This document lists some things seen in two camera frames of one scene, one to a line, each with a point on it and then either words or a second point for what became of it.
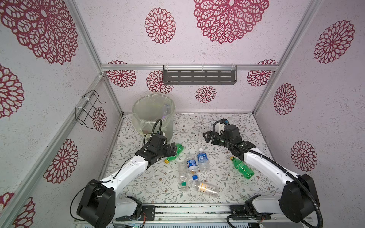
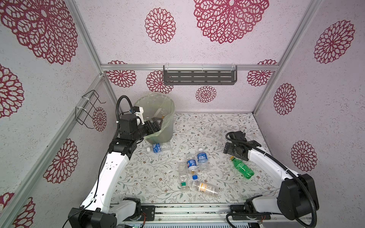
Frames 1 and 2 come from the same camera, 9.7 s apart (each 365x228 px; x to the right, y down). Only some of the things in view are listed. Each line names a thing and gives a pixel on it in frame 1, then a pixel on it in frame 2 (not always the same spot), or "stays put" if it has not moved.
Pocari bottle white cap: (203, 163) stays put
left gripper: (169, 153) to (152, 130)
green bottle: (242, 168) stays put
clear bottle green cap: (183, 173) stays put
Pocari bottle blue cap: (191, 164) stays put
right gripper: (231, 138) to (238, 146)
